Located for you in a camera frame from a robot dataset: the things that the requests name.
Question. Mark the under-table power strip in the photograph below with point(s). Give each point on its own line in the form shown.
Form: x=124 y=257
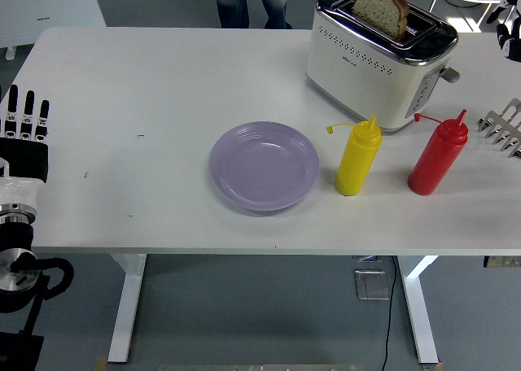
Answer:
x=502 y=262

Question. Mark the person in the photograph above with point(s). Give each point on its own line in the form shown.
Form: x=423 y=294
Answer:
x=232 y=5

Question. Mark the purple round plate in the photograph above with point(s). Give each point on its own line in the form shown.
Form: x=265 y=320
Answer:
x=264 y=167

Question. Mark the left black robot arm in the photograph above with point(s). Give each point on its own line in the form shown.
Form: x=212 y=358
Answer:
x=16 y=273

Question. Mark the white chrome two-slot toaster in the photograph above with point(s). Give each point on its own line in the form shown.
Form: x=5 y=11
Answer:
x=358 y=74

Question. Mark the brown bread slice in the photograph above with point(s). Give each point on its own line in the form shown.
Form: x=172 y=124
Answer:
x=378 y=9

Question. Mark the red squeeze bottle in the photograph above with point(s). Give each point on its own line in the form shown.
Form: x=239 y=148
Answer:
x=435 y=163

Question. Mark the yellow squeeze bottle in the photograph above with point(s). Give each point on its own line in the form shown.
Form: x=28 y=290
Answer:
x=356 y=163

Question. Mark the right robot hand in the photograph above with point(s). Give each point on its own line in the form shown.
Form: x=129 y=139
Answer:
x=505 y=41

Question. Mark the metal floor socket plate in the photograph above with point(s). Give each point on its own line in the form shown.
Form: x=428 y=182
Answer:
x=371 y=285

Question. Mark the cardboard scrap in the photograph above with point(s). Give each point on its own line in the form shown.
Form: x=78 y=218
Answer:
x=101 y=363

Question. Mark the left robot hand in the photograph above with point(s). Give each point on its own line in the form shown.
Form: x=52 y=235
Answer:
x=24 y=159

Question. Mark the metal toast rack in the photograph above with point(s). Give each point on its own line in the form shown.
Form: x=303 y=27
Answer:
x=498 y=120

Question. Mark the white heater unit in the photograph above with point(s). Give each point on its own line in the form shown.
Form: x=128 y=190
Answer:
x=49 y=9

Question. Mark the metal under-table bracket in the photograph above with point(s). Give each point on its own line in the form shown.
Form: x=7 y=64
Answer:
x=367 y=258

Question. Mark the white table leg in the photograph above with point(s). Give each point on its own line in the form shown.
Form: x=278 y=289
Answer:
x=128 y=306
x=419 y=314

